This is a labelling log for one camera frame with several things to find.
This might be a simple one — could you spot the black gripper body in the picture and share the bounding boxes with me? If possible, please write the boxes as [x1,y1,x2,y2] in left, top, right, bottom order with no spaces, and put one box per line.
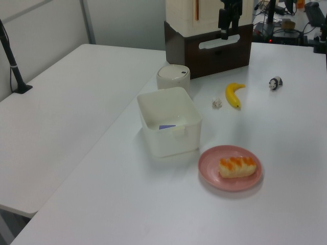
[220,0,244,13]

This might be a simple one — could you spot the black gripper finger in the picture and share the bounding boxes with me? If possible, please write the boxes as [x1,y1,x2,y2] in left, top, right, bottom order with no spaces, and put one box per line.
[218,9,232,40]
[231,11,242,29]

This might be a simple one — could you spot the orange glazed bread loaf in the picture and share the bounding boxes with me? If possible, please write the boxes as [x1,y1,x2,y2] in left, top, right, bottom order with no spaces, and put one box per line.
[218,156,257,179]

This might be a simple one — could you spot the black stand with base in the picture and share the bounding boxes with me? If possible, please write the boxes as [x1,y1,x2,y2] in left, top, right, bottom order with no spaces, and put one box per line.
[255,0,282,35]

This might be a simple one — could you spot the black device with red light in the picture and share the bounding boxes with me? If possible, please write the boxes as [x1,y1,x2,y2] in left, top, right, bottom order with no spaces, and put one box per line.
[270,31,301,45]

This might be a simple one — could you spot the black and white panda figurine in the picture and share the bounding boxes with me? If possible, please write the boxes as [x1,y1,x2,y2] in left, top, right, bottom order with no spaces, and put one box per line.
[268,76,284,92]

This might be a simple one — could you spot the yellow banana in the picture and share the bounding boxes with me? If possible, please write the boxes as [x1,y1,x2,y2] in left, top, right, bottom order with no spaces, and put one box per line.
[225,82,246,111]

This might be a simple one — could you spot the beige round lidded trash can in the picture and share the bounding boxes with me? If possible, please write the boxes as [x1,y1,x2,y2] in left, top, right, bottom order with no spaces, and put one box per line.
[156,64,191,94]

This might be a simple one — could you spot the white square plastic bin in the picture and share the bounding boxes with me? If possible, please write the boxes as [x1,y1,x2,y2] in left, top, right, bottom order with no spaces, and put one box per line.
[136,86,203,158]

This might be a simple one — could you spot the pink round plate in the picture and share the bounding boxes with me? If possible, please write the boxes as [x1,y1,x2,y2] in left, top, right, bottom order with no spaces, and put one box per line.
[198,144,264,191]

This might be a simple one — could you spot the cream cabinet with copper handle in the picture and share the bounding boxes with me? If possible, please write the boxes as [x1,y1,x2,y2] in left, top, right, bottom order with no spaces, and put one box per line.
[165,0,254,37]

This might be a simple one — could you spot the brown drawer box white handle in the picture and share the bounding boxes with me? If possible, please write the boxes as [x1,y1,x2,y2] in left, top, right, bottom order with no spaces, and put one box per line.
[163,20,254,80]

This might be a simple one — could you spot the black clamp mount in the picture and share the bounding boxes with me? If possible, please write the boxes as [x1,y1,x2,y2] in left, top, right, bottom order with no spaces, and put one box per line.
[312,22,327,54]

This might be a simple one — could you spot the black camera pole with clamp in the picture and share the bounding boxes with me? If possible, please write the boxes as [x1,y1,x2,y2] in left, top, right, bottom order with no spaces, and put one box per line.
[0,19,34,95]

